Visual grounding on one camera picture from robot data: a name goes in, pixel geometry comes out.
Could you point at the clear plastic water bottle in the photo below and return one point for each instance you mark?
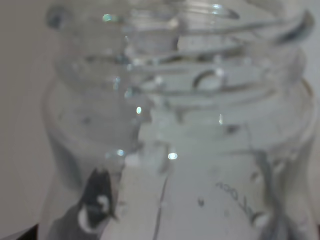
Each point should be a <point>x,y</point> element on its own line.
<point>180,120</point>

